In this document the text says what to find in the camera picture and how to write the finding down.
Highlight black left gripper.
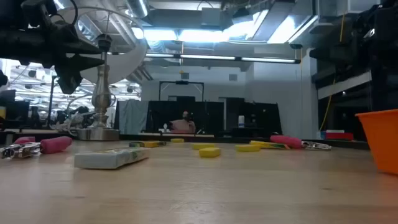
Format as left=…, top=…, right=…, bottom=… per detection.
left=0, top=29, right=105, bottom=95

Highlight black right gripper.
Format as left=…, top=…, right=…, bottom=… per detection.
left=309, top=39, right=374, bottom=63

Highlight pink-handled pliers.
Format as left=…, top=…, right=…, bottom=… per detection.
left=269, top=134, right=332, bottom=151
left=0, top=136, right=73, bottom=160

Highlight white green crayon box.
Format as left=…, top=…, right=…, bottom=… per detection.
left=73, top=146, right=151, bottom=170

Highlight yellow green crayon box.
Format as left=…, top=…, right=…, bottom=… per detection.
left=129, top=140, right=168, bottom=148

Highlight silver table lamp white shade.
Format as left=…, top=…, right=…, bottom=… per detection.
left=52, top=6, right=149, bottom=141

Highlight grey fabric panel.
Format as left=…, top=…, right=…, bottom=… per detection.
left=114, top=99, right=150, bottom=135

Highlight red box white lid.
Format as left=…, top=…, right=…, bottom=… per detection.
left=325, top=129, right=354, bottom=141

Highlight orange plastic basket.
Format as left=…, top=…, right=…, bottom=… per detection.
left=354, top=108, right=398, bottom=175

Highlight person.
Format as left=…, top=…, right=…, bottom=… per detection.
left=169, top=110, right=197, bottom=134

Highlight long ceiling tube light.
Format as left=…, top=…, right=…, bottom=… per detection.
left=144, top=52, right=302, bottom=65

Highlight white lamp cord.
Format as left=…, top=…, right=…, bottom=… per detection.
left=51, top=93, right=118, bottom=131

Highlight yellow cable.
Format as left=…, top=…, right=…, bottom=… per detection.
left=318, top=12, right=346, bottom=131

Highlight black overhead frame stand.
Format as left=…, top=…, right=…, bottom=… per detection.
left=159, top=80, right=205, bottom=102

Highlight black partition wall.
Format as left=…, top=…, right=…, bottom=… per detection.
left=146, top=96, right=283, bottom=138

